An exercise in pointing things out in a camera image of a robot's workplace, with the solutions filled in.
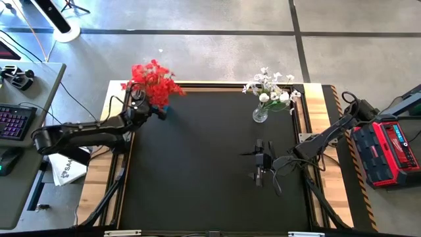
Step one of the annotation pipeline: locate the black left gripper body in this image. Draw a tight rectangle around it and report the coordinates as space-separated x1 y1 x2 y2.
124 97 156 128

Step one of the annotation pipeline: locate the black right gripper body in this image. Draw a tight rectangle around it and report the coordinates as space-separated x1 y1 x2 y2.
255 139 274 188

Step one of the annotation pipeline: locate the white artificial flower bunch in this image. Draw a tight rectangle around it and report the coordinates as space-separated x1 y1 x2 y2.
269 72 302 115
241 66 281 107

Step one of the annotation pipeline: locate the clear glass vase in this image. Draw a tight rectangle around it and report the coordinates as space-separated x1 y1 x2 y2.
251 105 269 124

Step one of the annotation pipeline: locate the black table mat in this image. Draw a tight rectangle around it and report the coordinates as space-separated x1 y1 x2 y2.
116 86 312 230

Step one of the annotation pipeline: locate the white paper sheet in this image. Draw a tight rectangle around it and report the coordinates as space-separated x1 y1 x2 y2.
47 145 90 188

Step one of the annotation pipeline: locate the grey desk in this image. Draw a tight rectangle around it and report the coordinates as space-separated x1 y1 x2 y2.
0 61 67 148
0 144 47 230

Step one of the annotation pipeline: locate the white oblong floor stand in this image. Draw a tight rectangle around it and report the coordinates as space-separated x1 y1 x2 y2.
30 0 82 44

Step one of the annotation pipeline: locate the hazard-striped black floor mat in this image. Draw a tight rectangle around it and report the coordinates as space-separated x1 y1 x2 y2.
321 84 380 233

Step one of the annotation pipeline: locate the black hand controller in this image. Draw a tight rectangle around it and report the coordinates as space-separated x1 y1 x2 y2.
0 64 36 92

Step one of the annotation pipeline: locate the red and black toolbox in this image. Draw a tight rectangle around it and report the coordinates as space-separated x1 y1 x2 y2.
349 120 421 190

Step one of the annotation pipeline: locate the backlit black keyboard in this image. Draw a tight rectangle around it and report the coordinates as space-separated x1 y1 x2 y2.
0 103 38 142

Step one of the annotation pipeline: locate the black floor tripod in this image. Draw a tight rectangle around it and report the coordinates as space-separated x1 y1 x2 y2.
60 0 91 15

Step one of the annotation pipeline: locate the black computer mouse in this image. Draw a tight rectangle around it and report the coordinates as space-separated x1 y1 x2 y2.
0 148 22 177

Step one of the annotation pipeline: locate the dark red screen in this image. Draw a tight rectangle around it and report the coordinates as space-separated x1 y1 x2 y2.
0 39 22 61

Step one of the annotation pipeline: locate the black diagonal frame strut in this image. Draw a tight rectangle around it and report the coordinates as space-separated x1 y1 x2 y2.
303 174 351 230
78 164 128 229

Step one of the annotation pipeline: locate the silver metal bracket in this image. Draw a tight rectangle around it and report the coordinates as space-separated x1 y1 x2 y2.
287 230 326 237
103 229 143 237

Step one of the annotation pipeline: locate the black aluminium table frame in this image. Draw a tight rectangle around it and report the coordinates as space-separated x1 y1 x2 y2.
98 81 330 232

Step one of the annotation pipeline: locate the yellow floor cable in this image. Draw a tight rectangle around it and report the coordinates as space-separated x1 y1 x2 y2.
11 0 50 63

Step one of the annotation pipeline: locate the black floor cable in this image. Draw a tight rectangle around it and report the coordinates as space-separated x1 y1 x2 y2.
0 29 44 64

